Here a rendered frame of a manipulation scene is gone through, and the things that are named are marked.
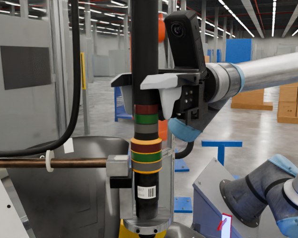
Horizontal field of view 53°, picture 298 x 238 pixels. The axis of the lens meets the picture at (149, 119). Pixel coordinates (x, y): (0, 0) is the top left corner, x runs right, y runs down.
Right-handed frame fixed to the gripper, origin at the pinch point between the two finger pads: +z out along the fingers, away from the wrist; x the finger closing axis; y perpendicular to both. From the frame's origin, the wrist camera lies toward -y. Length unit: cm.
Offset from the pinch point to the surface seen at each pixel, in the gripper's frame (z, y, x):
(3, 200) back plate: -1.0, 27.6, 36.2
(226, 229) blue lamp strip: -37, 40, -1
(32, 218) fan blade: 4.0, 23.3, 17.8
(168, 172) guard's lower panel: -127, 71, 70
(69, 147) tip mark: -5.8, 13.8, 19.5
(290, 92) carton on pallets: -737, 79, 102
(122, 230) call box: -34, 50, 31
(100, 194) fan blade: -4.1, 20.1, 10.1
